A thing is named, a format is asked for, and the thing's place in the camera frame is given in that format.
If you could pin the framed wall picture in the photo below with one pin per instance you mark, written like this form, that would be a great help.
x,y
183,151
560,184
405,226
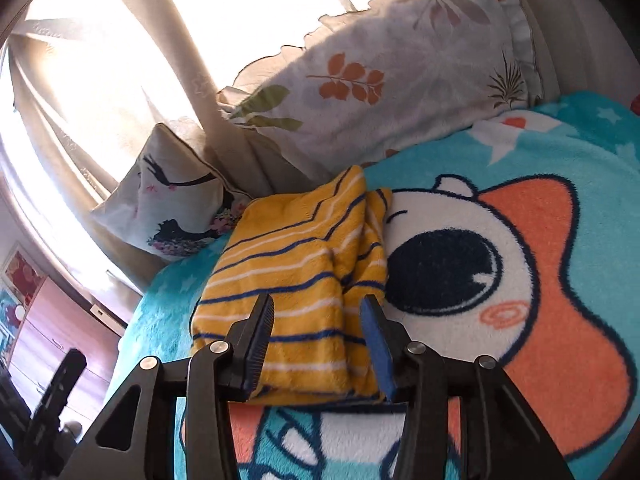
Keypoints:
x,y
12,313
21,277

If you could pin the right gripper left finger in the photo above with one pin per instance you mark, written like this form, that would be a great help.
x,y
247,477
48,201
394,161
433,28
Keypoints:
x,y
134,435

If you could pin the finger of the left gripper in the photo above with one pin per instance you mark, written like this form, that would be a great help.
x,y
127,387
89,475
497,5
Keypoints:
x,y
46,440

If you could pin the lady silhouette cushion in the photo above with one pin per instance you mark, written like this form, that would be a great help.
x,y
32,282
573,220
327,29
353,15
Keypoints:
x,y
171,203

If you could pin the beige sheer curtain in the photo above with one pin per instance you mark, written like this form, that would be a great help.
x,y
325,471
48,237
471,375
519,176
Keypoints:
x,y
91,78

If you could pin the floral leaf print pillow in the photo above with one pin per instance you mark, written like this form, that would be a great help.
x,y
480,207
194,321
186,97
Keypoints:
x,y
365,85

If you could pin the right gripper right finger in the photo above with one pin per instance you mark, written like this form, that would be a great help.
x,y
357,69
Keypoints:
x,y
474,405

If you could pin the yellow striped knit sweater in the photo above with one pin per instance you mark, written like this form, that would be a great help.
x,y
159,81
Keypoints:
x,y
317,255

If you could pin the teal cartoon fleece blanket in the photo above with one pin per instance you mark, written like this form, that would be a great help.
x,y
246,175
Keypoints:
x,y
517,238

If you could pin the wooden dresser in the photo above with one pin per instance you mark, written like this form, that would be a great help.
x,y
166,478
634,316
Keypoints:
x,y
54,324

